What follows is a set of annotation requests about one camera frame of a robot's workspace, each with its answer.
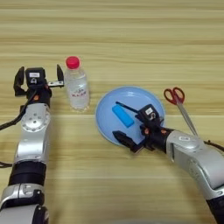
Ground red handled scissors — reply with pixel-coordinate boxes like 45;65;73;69
163;86;200;138

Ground thin black pen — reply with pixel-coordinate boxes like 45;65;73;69
115;101;139;114

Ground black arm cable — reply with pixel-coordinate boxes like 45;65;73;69
204;139;224;153
0;95;33;169

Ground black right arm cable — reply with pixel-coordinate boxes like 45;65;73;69
204;139;224;153

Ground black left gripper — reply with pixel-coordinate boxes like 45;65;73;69
12;64;66;106

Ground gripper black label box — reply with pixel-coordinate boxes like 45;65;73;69
136;103;161;123
24;66;47;88

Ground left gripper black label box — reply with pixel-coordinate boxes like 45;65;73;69
24;66;47;88

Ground clear red-capped water bottle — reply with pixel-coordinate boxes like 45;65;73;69
64;56;91;113

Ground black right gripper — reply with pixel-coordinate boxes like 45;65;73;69
112;115;175;154

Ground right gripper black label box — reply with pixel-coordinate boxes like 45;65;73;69
136;103;161;123

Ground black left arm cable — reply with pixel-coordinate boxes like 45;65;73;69
0;95;33;169

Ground blue rectangular eraser block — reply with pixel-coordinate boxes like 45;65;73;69
111;104;136;129

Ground light blue round plate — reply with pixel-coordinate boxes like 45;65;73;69
94;86;166;147

